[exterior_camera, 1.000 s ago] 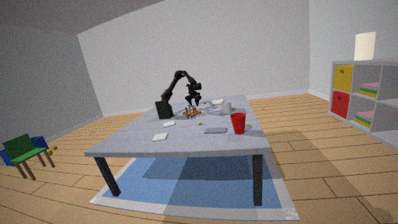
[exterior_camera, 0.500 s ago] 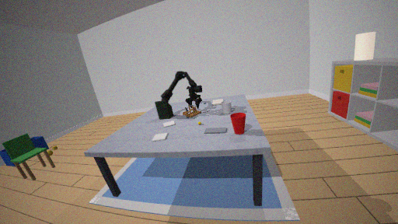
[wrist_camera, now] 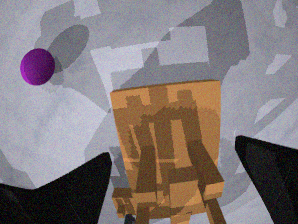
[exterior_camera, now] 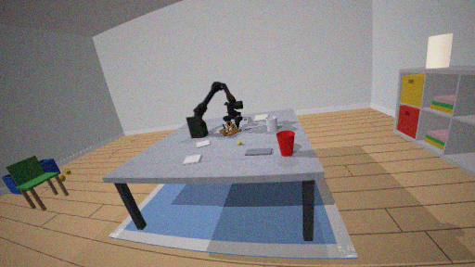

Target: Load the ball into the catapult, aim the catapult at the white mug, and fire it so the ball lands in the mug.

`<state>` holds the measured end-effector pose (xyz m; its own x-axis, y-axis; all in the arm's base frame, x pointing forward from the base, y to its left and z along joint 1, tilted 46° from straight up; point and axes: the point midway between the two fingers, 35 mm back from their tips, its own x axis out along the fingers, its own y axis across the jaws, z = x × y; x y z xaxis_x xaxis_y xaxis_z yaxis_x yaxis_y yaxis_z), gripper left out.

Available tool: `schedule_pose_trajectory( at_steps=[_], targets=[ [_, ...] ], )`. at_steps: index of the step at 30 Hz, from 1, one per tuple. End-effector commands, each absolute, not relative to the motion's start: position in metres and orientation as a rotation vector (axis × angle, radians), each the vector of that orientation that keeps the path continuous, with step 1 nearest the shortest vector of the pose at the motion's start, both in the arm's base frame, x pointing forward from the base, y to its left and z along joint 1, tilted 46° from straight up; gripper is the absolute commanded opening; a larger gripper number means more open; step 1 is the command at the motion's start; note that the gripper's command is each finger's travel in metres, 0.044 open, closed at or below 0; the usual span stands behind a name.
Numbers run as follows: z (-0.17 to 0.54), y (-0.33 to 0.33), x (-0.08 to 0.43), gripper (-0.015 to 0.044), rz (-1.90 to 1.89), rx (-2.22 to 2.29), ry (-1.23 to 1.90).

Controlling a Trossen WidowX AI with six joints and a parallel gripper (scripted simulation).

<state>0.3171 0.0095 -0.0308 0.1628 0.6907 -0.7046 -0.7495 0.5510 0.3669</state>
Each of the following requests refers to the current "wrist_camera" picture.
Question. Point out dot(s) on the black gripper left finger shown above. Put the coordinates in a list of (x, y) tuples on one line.
[(75, 198)]

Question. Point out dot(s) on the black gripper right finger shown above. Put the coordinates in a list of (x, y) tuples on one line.
[(273, 168)]

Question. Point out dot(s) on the purple ball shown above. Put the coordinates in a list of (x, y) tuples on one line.
[(37, 66)]

